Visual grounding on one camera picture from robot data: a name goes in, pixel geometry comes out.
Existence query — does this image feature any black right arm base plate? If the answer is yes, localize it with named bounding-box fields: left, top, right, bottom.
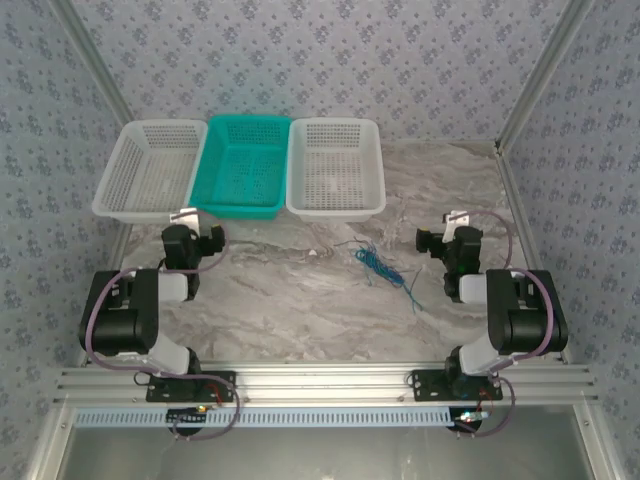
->
left=410, top=369, right=504, bottom=402

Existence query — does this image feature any teal perforated plastic basket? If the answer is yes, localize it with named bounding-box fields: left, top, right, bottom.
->
left=188, top=114, right=293, bottom=223

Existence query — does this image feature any thin green wire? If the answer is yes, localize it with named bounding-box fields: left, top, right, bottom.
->
left=366, top=255, right=425, bottom=315

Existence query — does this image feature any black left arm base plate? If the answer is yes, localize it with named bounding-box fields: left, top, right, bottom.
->
left=144, top=369, right=238, bottom=403

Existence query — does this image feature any grey metal sheet panel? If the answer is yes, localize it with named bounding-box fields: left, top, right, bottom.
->
left=65, top=405, right=595, bottom=480

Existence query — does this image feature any black controller board with LED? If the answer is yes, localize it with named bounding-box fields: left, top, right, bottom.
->
left=166, top=406, right=210, bottom=427
left=448, top=408, right=490, bottom=437

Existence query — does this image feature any aluminium frame post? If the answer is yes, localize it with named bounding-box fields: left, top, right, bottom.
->
left=493, top=0, right=597, bottom=154
left=51, top=0, right=127, bottom=137

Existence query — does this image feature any thin light blue wire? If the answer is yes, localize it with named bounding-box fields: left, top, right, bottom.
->
left=398, top=266, right=427, bottom=302

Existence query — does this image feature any white slotted cable duct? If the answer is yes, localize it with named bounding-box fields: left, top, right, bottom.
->
left=72, top=405, right=455, bottom=430

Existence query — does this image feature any aluminium front extrusion rail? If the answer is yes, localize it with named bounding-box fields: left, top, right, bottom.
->
left=53, top=363, right=600, bottom=406

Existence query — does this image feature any white perforated plastic basket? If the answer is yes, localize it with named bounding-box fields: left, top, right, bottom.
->
left=284, top=116, right=388, bottom=225
left=91, top=119, right=209, bottom=226

